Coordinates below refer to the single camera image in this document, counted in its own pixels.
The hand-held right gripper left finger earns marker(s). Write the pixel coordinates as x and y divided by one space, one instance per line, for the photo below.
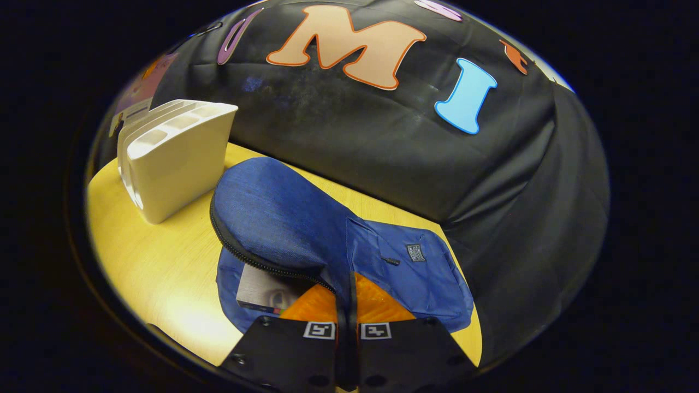
289 355

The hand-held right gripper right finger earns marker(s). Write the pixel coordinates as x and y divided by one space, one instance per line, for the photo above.
404 355

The grey face cover book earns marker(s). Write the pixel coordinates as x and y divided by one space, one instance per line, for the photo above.
259 289

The blue schoolbag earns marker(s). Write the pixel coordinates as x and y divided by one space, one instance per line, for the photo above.
284 218

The white plastic bookshelf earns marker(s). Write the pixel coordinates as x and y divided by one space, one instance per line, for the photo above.
180 169

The black backdrop cloth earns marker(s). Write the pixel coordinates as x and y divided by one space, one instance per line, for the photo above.
382 164

